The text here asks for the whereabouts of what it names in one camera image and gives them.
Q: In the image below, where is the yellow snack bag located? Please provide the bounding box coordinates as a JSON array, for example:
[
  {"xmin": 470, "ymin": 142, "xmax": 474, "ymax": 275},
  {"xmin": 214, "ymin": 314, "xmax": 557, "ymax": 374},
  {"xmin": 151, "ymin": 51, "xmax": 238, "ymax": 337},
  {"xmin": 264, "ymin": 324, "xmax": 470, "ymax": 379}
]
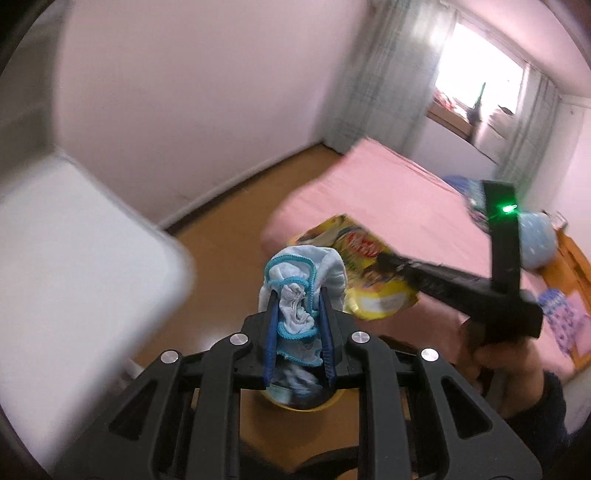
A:
[{"xmin": 290, "ymin": 215, "xmax": 418, "ymax": 321}]

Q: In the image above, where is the white blue trimmed cloth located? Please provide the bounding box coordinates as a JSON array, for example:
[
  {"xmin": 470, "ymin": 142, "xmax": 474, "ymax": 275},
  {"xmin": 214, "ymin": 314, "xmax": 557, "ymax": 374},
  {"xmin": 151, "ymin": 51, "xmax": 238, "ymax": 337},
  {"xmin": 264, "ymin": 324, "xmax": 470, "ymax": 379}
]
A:
[{"xmin": 257, "ymin": 245, "xmax": 350, "ymax": 368}]

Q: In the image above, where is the yellow trash bin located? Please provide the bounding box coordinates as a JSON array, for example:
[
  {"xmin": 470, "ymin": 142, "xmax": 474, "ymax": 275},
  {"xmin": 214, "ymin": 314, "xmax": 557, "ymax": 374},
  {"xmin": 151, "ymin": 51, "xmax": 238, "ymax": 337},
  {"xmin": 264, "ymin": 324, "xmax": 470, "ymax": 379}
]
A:
[{"xmin": 262, "ymin": 359, "xmax": 348, "ymax": 411}]

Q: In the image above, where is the right hand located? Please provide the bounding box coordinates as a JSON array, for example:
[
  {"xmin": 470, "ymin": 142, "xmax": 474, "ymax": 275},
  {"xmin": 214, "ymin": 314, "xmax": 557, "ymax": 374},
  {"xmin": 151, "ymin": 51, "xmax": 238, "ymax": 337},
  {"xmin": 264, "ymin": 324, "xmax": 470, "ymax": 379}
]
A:
[{"xmin": 456, "ymin": 320, "xmax": 545, "ymax": 419}]

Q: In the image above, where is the purple patterned cushion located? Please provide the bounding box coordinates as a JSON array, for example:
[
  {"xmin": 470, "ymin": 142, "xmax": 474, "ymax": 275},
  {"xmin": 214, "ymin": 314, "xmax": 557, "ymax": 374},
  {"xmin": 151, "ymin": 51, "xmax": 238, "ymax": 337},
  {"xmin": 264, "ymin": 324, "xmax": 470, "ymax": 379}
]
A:
[{"xmin": 538, "ymin": 288, "xmax": 590, "ymax": 357}]

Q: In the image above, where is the light blue dotted pillow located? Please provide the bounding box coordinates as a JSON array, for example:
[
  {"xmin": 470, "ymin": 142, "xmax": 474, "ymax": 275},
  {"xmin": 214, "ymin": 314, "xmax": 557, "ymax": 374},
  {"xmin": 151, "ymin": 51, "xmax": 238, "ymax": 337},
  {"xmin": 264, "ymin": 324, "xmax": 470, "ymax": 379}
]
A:
[{"xmin": 518, "ymin": 212, "xmax": 558, "ymax": 270}]

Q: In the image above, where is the white desk shelf unit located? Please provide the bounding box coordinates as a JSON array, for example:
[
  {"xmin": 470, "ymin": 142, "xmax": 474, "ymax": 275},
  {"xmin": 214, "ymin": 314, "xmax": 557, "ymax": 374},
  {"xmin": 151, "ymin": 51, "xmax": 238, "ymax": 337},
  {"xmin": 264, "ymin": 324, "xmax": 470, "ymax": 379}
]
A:
[{"xmin": 1, "ymin": 152, "xmax": 194, "ymax": 469}]

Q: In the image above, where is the grey striped curtain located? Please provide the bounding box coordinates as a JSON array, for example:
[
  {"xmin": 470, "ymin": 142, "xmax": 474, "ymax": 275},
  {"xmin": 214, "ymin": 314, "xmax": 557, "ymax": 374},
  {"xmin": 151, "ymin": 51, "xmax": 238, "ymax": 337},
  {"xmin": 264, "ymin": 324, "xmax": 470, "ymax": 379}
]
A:
[{"xmin": 322, "ymin": 1, "xmax": 458, "ymax": 156}]

